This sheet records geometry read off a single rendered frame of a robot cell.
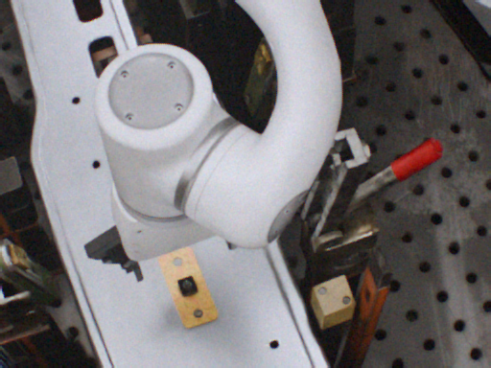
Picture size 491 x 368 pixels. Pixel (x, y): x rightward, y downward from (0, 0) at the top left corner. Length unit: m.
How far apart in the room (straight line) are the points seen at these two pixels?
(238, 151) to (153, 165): 0.06
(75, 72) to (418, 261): 0.53
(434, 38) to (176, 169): 0.92
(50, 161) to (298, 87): 0.53
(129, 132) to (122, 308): 0.44
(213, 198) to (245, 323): 0.39
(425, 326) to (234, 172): 0.75
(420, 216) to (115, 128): 0.83
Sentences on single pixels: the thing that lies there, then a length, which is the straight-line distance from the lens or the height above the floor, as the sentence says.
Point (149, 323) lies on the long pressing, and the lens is 1.22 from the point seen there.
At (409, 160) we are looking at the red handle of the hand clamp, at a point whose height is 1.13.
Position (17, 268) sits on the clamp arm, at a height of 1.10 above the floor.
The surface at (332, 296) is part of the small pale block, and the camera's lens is 1.15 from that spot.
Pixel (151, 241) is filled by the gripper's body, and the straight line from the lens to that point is 1.01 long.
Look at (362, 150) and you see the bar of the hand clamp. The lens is 1.05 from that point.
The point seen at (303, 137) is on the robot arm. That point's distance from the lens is 0.82.
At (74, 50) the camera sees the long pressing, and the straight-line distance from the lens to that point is 1.35.
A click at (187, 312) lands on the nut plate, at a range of 1.21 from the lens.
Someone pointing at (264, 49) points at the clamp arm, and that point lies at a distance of 1.22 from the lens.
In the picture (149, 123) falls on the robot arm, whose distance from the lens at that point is 0.81.
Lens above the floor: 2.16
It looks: 67 degrees down
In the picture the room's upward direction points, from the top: 3 degrees counter-clockwise
